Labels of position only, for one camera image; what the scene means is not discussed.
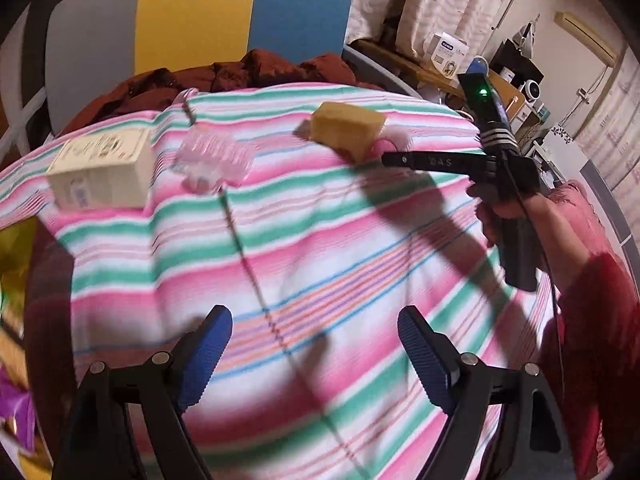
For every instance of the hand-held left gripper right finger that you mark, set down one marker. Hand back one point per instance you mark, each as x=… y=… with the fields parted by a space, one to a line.
x=425 y=360

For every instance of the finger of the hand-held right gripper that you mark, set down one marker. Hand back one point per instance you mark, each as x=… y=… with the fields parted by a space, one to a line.
x=430 y=161

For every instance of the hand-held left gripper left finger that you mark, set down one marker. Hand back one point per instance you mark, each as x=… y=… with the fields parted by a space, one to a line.
x=202 y=360

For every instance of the thick tan sponge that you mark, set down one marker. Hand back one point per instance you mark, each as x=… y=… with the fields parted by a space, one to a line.
x=347 y=130

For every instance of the person's right hand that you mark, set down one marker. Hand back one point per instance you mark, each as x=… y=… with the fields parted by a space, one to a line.
x=542 y=215

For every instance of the pink round puff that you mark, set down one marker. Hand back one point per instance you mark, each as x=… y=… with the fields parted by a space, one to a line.
x=387 y=146

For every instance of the white round fan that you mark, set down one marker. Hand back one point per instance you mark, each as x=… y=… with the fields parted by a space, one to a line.
x=531 y=90

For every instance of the white blue mask box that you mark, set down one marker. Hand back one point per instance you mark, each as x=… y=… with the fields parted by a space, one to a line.
x=447 y=52

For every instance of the white clothes iron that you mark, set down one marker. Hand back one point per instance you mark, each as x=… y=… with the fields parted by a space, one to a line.
x=526 y=37

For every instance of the wooden side desk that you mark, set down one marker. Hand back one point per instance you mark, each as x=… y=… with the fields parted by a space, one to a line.
x=415 y=67

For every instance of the pink cushion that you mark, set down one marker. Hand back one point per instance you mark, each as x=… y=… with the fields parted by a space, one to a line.
x=575 y=205

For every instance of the patterned window curtain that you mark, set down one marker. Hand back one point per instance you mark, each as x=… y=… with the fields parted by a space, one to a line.
x=615 y=125

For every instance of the cream air conditioner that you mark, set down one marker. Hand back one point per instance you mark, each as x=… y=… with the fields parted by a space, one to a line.
x=585 y=35

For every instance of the striped pink green tablecloth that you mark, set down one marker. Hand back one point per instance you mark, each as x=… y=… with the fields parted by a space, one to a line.
x=310 y=240

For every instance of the dark red jacket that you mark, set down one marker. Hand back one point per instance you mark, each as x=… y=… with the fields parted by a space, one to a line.
x=260 y=72

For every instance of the purple crinkled packet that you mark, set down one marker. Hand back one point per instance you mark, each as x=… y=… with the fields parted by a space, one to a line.
x=15 y=410

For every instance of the clear pink plastic case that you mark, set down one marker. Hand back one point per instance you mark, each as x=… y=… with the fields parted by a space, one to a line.
x=215 y=160

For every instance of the cream cardboard box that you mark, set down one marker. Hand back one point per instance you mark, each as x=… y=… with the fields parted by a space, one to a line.
x=100 y=170

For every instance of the grey yellow blue chair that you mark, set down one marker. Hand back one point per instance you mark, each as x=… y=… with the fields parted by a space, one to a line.
x=200 y=10

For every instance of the white plastic tube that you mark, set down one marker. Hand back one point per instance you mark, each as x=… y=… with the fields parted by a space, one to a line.
x=22 y=115

